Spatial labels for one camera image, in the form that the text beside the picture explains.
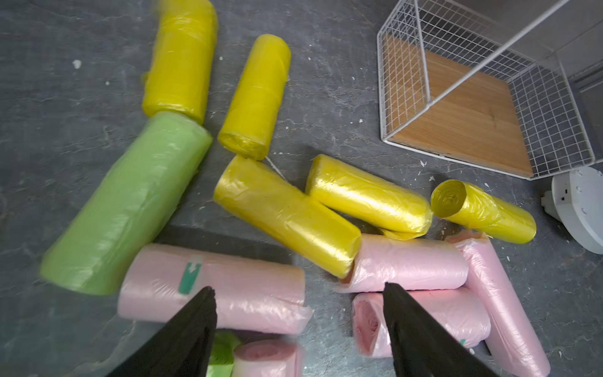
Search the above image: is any pink roll right diagonal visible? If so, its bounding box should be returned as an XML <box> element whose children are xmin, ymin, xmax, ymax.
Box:
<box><xmin>445</xmin><ymin>229</ymin><xmax>551</xmax><ymax>376</ymax></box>

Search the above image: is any green roll bottom left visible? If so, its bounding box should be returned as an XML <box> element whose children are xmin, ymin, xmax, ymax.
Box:
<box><xmin>206</xmin><ymin>331</ymin><xmax>241</xmax><ymax>377</ymax></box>

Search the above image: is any yellow roll middle horizontal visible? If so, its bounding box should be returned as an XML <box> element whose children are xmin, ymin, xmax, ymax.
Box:
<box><xmin>306</xmin><ymin>154</ymin><xmax>433</xmax><ymax>240</ymax></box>

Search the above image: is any yellow roll diagonal centre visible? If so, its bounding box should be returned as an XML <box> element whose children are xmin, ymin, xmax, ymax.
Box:
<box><xmin>214</xmin><ymin>156</ymin><xmax>361</xmax><ymax>279</ymax></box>

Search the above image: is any white round paddle object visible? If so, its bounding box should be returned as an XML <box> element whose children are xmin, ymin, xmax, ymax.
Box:
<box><xmin>541</xmin><ymin>167</ymin><xmax>602</xmax><ymax>254</ymax></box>

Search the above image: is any pink roll upper centre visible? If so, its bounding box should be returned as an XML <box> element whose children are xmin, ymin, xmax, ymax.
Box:
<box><xmin>334</xmin><ymin>234</ymin><xmax>469</xmax><ymax>293</ymax></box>

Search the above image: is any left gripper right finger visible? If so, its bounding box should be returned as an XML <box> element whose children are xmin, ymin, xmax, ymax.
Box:
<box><xmin>383</xmin><ymin>283</ymin><xmax>495</xmax><ymax>377</ymax></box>

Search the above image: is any yellow roll horizontal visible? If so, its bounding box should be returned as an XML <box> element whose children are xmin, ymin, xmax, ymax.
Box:
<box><xmin>430</xmin><ymin>180</ymin><xmax>537</xmax><ymax>244</ymax></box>
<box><xmin>306</xmin><ymin>154</ymin><xmax>433</xmax><ymax>240</ymax></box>

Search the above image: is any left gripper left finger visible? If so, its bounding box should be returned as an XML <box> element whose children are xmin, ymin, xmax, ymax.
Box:
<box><xmin>108</xmin><ymin>287</ymin><xmax>217</xmax><ymax>376</ymax></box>

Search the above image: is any pink roll lower centre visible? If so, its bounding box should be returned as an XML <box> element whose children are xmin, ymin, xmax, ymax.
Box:
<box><xmin>353</xmin><ymin>287</ymin><xmax>492</xmax><ymax>358</ymax></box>

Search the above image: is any yellow roll right horizontal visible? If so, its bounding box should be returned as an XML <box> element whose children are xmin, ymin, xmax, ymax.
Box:
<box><xmin>430</xmin><ymin>180</ymin><xmax>537</xmax><ymax>244</ymax></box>

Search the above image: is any white wire three-tier shelf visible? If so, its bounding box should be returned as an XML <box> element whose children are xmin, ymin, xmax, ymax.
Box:
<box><xmin>377</xmin><ymin>1</ymin><xmax>602</xmax><ymax>181</ymax></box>

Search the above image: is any green roll diagonal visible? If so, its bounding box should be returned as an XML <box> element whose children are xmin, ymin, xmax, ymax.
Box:
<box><xmin>40</xmin><ymin>112</ymin><xmax>212</xmax><ymax>295</ymax></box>

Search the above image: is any pink roll bottom upright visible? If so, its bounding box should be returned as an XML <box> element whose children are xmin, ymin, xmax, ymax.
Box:
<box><xmin>232</xmin><ymin>339</ymin><xmax>303</xmax><ymax>377</ymax></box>

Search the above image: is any pink roll left horizontal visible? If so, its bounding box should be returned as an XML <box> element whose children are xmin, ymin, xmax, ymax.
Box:
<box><xmin>117</xmin><ymin>243</ymin><xmax>313</xmax><ymax>336</ymax></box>

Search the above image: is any yellow roll far left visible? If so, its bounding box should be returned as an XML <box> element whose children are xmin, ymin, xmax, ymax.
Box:
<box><xmin>142</xmin><ymin>1</ymin><xmax>218</xmax><ymax>123</ymax></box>

